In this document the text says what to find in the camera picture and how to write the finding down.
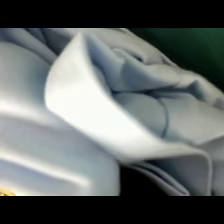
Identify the white shirt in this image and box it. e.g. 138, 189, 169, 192
0, 27, 224, 197

